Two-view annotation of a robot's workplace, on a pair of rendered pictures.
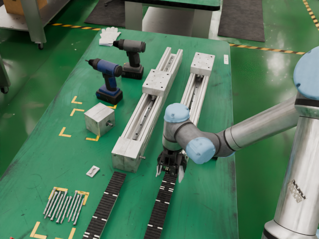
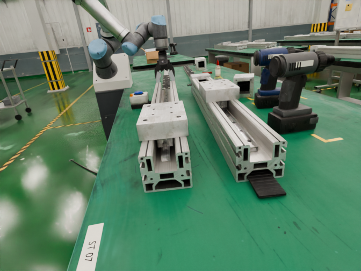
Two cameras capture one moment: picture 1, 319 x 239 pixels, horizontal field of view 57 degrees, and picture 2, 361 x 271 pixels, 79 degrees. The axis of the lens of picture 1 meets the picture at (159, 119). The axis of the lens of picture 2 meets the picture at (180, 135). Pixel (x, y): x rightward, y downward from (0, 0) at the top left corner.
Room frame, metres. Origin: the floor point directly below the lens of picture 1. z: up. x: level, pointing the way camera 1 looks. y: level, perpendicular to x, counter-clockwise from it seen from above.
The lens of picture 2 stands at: (1.94, -0.30, 1.06)
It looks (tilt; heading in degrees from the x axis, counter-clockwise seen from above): 24 degrees down; 166
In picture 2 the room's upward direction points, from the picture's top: 6 degrees counter-clockwise
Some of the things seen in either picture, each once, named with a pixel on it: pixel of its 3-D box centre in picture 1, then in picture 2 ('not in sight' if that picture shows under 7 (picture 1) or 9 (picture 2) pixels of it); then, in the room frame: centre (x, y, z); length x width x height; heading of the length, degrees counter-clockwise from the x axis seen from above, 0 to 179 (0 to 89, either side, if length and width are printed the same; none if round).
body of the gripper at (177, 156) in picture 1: (171, 156); (163, 59); (0.67, -0.05, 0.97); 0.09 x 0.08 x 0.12; 167
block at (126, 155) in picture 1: (130, 155); (198, 83); (0.78, 0.11, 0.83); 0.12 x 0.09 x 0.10; 77
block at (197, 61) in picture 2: not in sight; (199, 64); (-0.10, 0.44, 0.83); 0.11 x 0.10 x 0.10; 78
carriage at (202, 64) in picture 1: (202, 66); (164, 123); (1.42, -0.22, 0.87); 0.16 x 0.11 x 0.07; 167
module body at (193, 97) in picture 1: (192, 99); (166, 112); (1.17, -0.16, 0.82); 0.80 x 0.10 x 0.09; 167
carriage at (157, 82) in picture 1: (157, 84); (217, 93); (1.22, 0.02, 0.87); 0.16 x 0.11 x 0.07; 167
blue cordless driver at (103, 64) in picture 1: (103, 79); (280, 77); (1.20, 0.29, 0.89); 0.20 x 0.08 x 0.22; 66
